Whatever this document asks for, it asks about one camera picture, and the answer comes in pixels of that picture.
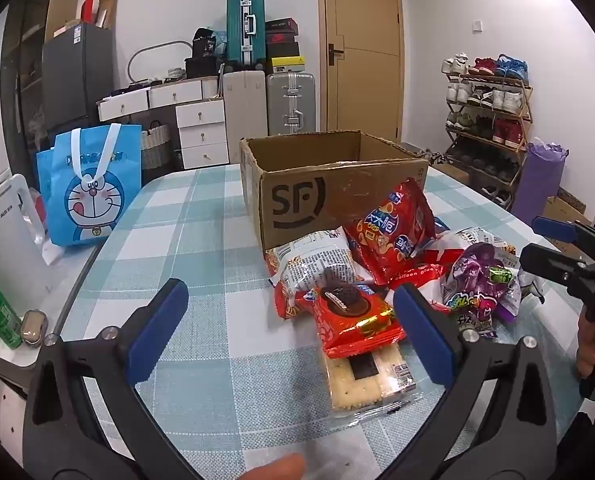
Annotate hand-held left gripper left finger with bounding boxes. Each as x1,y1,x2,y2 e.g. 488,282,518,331
22,278,190,480

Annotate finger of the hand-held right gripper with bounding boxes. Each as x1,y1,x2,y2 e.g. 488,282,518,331
531,215,595,257
519,242,594,287

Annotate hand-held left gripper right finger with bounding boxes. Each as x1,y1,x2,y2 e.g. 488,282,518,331
377,283,563,480

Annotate white red noodle snack packet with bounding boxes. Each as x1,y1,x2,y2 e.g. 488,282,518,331
447,226,519,269
266,229,361,321

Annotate purple snack packet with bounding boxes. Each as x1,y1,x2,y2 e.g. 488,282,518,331
441,242,523,339

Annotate red chocolate cookie packet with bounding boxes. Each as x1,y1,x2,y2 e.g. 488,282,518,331
311,283,407,360

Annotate clear cracker packet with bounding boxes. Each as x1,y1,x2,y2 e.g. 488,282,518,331
319,342,425,425

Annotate large red snack packet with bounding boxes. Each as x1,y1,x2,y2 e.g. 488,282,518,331
343,177,437,287

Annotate brown cardboard box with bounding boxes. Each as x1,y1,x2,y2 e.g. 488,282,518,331
239,130,429,252

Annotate person's right hand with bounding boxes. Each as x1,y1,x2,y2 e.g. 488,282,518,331
575,305,595,379

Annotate person's left hand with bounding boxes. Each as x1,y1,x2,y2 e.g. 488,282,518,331
236,452,306,480

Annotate brown flattened carton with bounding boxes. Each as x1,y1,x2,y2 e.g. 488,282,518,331
542,187,591,252

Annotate purple plastic bag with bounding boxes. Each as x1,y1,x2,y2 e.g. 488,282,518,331
512,138,569,212

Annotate white side table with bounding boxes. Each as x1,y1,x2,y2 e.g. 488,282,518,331
0,240,104,411

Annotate green checked tablecloth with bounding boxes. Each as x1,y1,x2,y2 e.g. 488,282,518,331
58,162,594,480

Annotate small tan device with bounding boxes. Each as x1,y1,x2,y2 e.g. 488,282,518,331
20,309,47,347

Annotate wooden shoe rack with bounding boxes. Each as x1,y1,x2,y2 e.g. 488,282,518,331
442,52,534,207

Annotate scattered sneakers pile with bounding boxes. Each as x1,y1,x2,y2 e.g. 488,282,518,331
419,147,453,166

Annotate rows of assorted shoes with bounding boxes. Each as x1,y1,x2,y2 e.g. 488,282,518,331
442,52,531,205

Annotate blue cartoon tote bag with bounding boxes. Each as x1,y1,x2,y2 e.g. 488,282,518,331
36,123,143,248

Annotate woven laundry basket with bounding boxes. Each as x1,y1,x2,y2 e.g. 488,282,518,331
140,122,172,171

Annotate white drawer cabinet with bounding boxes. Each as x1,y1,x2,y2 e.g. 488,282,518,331
175,98,230,170

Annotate wooden door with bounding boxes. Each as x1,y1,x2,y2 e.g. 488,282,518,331
317,0,406,144

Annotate desk with white drawers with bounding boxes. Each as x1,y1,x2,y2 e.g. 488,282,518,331
96,75,223,124

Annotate beige suitcase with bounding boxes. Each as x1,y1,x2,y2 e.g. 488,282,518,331
222,69,268,165

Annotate silver suitcase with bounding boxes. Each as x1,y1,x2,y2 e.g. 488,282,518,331
266,72,319,136

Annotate dark grey fridge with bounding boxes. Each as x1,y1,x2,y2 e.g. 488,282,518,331
42,23,116,132

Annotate black case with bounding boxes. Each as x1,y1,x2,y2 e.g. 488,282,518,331
184,56,226,80

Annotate black bag white print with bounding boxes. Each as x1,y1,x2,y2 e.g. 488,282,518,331
192,27,218,59

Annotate yellow black shoe box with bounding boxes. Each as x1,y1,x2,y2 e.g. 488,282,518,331
269,55,307,74

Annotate dark glass cabinet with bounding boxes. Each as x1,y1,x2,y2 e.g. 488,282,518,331
0,0,58,162

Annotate plain black shoe box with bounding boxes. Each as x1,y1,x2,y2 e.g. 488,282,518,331
266,41,301,59

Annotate teal suitcase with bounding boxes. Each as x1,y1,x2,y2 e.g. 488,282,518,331
226,0,268,72

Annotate flat cardboard piece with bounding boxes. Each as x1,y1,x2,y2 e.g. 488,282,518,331
97,0,118,31

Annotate oval mirror frame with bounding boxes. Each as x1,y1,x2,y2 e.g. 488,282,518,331
126,39,193,84

